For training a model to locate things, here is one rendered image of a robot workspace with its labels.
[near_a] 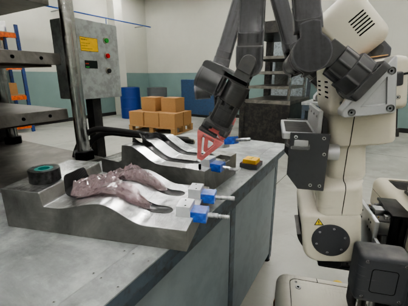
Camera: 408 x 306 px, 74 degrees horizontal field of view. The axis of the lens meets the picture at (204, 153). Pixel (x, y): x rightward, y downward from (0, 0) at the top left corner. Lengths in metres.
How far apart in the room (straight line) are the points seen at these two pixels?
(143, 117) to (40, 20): 3.58
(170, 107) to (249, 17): 5.35
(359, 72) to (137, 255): 0.61
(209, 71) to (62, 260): 0.53
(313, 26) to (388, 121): 0.36
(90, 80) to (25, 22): 6.49
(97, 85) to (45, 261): 1.12
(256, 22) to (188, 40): 8.51
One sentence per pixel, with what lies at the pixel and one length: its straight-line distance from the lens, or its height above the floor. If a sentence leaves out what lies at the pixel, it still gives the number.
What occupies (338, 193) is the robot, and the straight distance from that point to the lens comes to 0.85.
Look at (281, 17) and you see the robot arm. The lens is 1.11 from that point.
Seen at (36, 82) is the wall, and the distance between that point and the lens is 7.99.
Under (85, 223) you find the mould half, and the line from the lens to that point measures 0.75.
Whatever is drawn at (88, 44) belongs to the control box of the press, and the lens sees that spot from 1.65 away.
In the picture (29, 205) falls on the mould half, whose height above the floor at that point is 0.87.
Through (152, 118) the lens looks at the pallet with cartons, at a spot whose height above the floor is 0.32.
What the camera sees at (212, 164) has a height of 0.90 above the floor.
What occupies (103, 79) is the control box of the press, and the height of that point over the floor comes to 1.17.
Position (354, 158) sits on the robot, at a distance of 0.87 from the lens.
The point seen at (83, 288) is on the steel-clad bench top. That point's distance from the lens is 0.62.
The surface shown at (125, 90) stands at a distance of 8.17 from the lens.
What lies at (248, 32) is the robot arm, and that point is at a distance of 0.64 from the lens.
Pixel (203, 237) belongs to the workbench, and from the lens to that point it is 0.94.
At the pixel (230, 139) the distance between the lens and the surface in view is 1.00.
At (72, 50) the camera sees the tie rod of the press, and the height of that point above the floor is 1.30.
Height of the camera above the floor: 1.19
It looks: 16 degrees down
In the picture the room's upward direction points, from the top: straight up
